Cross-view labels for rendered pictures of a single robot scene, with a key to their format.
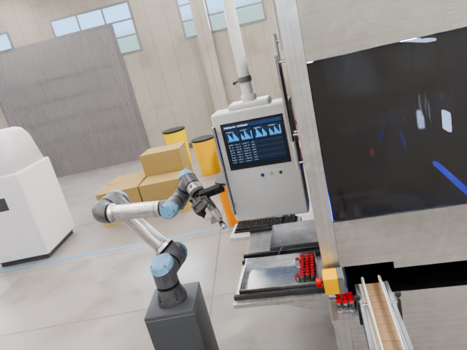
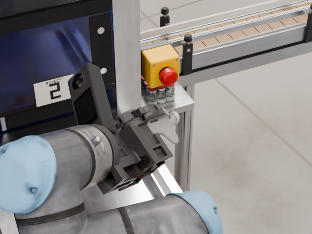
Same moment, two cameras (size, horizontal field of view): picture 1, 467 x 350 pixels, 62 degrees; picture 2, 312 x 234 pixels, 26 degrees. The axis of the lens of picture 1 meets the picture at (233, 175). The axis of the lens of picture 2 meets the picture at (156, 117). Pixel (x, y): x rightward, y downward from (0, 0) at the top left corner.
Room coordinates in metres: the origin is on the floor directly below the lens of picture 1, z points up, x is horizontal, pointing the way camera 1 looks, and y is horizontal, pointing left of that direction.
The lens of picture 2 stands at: (2.00, 0.72, 1.89)
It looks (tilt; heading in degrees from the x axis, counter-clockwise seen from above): 40 degrees down; 233
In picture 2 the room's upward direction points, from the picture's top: straight up
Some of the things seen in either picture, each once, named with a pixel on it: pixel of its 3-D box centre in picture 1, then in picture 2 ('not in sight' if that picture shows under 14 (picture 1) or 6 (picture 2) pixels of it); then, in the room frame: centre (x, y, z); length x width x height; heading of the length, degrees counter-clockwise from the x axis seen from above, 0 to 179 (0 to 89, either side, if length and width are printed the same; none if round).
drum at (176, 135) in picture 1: (178, 147); not in sight; (7.62, 0.94, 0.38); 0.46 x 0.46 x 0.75
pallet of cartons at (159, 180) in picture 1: (146, 182); not in sight; (5.50, 1.26, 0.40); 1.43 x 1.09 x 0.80; 72
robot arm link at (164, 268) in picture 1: (164, 269); not in sight; (1.73, 0.45, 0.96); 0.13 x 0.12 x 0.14; 162
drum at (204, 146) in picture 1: (206, 155); not in sight; (6.62, 0.37, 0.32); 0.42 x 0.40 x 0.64; 84
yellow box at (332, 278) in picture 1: (332, 280); (159, 64); (1.26, -0.27, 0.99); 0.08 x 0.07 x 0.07; 77
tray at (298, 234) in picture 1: (302, 234); not in sight; (1.86, -0.29, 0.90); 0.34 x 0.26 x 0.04; 77
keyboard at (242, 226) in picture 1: (265, 223); not in sight; (2.28, -0.13, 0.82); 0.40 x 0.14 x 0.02; 74
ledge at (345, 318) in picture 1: (349, 310); (157, 95); (1.24, -0.31, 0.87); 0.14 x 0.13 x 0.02; 77
